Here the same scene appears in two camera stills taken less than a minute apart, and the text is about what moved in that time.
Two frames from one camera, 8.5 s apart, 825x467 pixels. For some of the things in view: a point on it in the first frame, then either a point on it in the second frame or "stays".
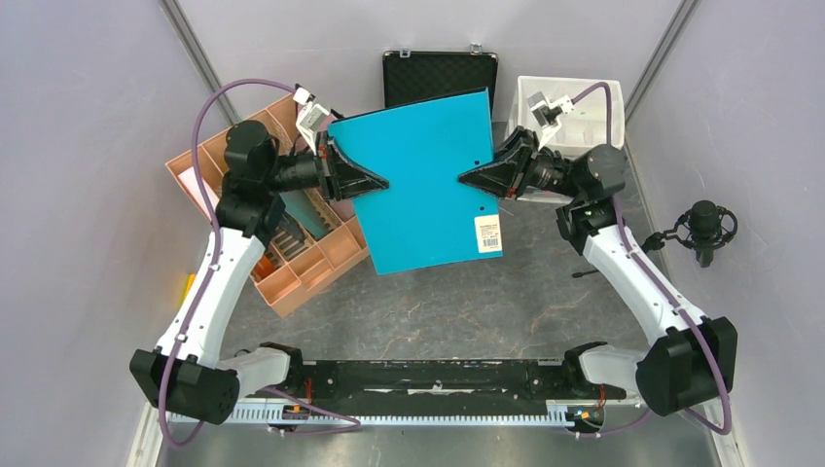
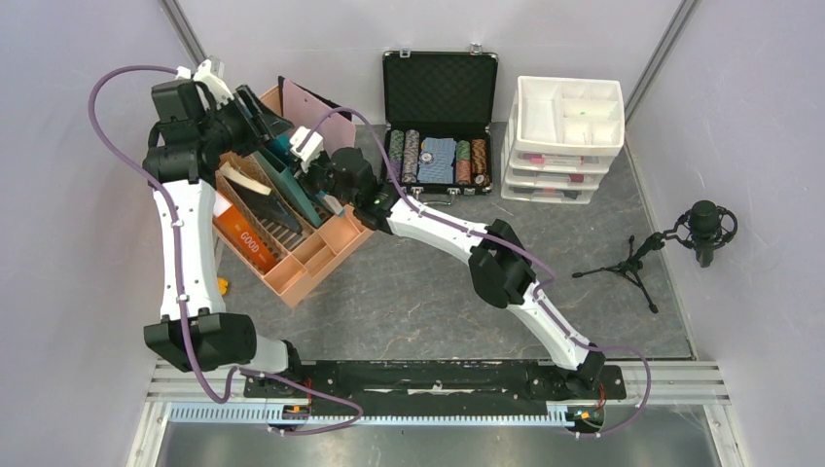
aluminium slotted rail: [295, 415] stays
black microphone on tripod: [706, 227] stays
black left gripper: [340, 178] -> [265, 119]
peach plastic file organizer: [293, 266] stays
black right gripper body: [552, 174] -> [318, 180]
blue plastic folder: [424, 216] -> [273, 155]
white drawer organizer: [585, 127] stays
